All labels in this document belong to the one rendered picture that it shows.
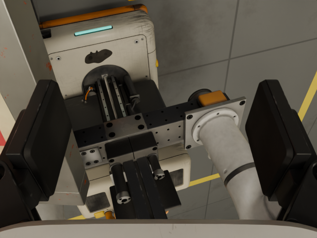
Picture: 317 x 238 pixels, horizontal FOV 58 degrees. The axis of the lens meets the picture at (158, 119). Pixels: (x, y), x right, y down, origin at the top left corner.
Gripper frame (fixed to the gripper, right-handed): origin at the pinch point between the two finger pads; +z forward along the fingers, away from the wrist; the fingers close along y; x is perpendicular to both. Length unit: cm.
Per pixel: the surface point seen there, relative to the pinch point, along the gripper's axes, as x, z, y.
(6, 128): -17.2, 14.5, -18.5
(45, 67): -7.0, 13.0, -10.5
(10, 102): -9.4, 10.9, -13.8
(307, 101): -187, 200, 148
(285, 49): -118, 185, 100
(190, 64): -115, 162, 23
